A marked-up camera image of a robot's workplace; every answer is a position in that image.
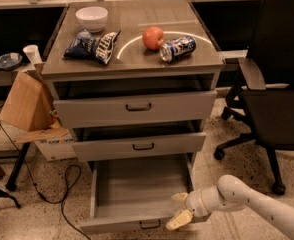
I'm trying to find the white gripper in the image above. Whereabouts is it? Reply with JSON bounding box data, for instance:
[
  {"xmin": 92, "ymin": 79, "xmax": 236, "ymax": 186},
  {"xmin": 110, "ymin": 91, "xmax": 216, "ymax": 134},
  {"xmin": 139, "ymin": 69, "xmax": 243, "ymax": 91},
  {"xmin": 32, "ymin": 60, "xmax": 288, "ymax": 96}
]
[{"xmin": 166, "ymin": 186, "xmax": 219, "ymax": 230}]

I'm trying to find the grey bottom drawer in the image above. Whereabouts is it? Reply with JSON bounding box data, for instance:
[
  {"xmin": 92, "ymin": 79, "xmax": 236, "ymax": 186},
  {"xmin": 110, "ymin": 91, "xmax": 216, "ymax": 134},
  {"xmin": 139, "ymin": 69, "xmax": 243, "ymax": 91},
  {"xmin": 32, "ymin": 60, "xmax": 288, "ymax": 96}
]
[{"xmin": 79, "ymin": 153, "xmax": 213, "ymax": 235}]

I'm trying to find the grey drawer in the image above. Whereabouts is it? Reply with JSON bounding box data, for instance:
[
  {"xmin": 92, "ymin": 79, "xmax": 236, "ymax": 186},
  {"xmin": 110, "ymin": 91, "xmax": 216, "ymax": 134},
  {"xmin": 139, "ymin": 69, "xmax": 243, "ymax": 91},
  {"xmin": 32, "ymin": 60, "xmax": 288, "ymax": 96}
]
[
  {"xmin": 54, "ymin": 91, "xmax": 216, "ymax": 128},
  {"xmin": 73, "ymin": 132, "xmax": 206, "ymax": 161},
  {"xmin": 79, "ymin": 153, "xmax": 213, "ymax": 235}
]

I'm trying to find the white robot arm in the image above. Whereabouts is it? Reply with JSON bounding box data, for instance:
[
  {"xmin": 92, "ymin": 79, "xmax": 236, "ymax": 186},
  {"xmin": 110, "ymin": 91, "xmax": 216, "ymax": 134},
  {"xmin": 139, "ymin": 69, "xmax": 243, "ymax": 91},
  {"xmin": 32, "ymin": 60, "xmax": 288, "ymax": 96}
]
[{"xmin": 166, "ymin": 175, "xmax": 294, "ymax": 240}]

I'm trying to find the grey middle drawer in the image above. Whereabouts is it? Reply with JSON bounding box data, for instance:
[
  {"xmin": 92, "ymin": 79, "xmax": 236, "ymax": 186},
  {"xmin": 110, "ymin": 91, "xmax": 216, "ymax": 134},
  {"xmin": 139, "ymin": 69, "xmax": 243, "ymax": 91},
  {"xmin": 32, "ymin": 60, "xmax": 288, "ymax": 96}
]
[{"xmin": 73, "ymin": 132, "xmax": 206, "ymax": 161}]

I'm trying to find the grey drawer cabinet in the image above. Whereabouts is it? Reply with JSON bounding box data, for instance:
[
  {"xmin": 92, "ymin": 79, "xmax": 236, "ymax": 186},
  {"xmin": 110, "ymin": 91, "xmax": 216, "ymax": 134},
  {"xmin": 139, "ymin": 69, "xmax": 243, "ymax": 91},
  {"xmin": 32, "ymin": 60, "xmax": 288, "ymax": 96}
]
[{"xmin": 41, "ymin": 0, "xmax": 225, "ymax": 172}]

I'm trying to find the grey top drawer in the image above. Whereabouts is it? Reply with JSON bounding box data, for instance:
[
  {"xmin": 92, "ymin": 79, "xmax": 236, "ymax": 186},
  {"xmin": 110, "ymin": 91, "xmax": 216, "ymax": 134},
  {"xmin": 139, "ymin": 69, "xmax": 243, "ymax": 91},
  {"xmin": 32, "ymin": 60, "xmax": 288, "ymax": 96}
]
[{"xmin": 54, "ymin": 91, "xmax": 216, "ymax": 128}]

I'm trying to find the white printed cardboard box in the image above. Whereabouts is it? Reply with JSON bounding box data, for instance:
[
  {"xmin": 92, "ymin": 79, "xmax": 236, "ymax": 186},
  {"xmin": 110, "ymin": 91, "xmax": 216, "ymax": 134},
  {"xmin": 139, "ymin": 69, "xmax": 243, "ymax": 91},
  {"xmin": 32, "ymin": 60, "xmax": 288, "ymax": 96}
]
[{"xmin": 35, "ymin": 136, "xmax": 76, "ymax": 161}]

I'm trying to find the black office chair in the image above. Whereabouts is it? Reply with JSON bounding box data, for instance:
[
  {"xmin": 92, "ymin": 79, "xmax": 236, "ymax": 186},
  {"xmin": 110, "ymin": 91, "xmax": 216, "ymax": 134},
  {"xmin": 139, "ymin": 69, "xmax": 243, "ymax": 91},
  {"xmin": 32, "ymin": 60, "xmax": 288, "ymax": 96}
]
[{"xmin": 214, "ymin": 0, "xmax": 294, "ymax": 195}]

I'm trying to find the blue soda can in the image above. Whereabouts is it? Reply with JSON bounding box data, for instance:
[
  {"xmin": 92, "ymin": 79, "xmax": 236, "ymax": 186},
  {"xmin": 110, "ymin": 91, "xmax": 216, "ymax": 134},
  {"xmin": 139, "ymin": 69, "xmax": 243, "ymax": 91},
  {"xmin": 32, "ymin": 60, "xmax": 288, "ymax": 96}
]
[{"xmin": 160, "ymin": 35, "xmax": 197, "ymax": 63}]

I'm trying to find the red apple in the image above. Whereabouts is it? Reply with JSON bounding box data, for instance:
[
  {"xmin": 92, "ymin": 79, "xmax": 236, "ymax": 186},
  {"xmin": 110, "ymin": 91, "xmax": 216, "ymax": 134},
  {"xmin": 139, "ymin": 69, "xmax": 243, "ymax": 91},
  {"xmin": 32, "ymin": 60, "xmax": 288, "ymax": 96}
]
[{"xmin": 142, "ymin": 27, "xmax": 164, "ymax": 51}]

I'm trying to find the black table leg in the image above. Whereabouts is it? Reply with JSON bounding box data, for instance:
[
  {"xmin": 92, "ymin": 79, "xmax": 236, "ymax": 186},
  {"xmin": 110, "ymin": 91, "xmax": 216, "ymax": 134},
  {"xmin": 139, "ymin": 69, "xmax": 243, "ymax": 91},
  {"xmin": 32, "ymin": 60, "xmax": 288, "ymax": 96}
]
[{"xmin": 5, "ymin": 143, "xmax": 30, "ymax": 191}]

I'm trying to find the brown cardboard box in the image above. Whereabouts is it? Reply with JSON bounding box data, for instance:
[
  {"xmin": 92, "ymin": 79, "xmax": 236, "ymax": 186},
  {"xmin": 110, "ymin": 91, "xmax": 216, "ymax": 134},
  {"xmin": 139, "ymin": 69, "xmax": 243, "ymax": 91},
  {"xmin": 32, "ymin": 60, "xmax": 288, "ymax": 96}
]
[{"xmin": 0, "ymin": 63, "xmax": 69, "ymax": 143}]

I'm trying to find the blue chip bag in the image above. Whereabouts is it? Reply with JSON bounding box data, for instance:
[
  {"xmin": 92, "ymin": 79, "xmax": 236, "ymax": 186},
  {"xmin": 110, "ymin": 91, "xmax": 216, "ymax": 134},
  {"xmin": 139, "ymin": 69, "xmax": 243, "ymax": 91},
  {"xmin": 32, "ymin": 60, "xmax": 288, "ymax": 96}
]
[{"xmin": 63, "ymin": 30, "xmax": 120, "ymax": 65}]

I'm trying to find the white bowl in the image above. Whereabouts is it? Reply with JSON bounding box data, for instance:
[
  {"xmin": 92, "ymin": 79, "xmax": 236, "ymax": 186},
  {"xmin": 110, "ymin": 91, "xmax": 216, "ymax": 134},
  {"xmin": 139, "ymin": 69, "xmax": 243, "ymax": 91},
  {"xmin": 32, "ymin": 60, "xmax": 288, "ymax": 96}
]
[{"xmin": 75, "ymin": 6, "xmax": 108, "ymax": 32}]

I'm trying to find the white paper cup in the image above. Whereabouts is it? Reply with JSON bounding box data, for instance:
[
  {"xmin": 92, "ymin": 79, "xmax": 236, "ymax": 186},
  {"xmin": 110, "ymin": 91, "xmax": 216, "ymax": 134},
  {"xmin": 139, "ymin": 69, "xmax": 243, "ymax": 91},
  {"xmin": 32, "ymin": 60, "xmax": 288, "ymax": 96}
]
[{"xmin": 23, "ymin": 45, "xmax": 42, "ymax": 64}]

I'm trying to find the dark blue plate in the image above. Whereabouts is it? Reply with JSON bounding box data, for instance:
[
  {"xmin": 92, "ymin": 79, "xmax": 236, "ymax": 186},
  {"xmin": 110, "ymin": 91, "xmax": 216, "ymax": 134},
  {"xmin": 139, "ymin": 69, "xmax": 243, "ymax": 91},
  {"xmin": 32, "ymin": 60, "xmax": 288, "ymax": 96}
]
[{"xmin": 0, "ymin": 53, "xmax": 23, "ymax": 71}]

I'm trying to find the black floor cable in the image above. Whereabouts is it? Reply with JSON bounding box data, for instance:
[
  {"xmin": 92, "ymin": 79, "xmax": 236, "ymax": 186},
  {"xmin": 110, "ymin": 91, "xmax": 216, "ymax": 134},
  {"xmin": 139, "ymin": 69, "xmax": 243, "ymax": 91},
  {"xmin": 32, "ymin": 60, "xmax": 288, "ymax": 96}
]
[{"xmin": 0, "ymin": 104, "xmax": 92, "ymax": 240}]

